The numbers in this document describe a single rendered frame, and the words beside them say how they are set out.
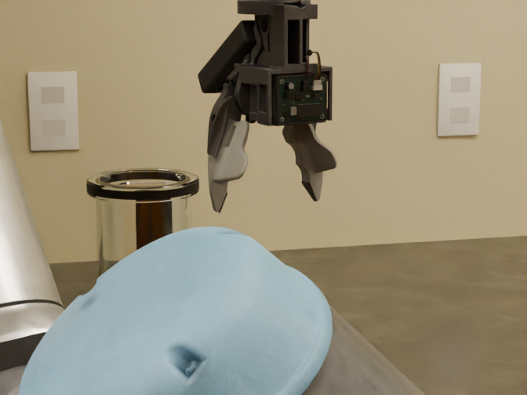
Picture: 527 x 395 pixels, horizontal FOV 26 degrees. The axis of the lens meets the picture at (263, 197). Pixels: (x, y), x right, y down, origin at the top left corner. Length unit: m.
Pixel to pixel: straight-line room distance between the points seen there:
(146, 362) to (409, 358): 0.89
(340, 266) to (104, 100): 0.42
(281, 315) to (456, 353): 0.89
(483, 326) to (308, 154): 0.37
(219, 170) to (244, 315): 0.70
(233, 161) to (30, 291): 0.56
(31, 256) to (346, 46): 1.23
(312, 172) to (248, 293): 0.75
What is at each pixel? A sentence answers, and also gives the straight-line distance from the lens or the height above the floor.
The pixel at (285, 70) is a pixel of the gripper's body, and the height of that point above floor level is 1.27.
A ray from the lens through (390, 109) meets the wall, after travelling 1.79.
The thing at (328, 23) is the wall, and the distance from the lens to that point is 1.75.
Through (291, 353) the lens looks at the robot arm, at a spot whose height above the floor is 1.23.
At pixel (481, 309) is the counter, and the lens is 1.48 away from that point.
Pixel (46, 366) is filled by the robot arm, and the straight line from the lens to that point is 0.47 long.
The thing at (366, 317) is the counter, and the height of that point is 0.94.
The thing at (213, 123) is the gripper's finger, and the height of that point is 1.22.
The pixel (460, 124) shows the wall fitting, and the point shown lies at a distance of 1.83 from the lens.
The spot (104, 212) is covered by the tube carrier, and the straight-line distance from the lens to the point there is 1.09.
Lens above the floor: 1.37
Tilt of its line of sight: 11 degrees down
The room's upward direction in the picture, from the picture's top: straight up
